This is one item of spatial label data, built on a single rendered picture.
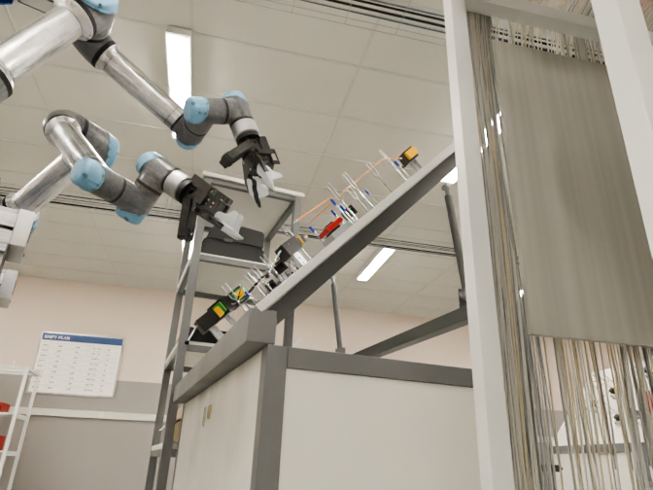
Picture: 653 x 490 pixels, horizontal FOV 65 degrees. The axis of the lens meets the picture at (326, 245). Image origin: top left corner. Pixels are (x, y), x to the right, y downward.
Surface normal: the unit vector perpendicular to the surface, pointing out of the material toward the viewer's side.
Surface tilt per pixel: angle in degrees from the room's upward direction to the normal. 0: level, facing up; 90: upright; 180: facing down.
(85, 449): 90
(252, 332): 90
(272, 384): 90
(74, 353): 90
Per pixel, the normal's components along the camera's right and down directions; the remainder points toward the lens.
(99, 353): 0.23, -0.38
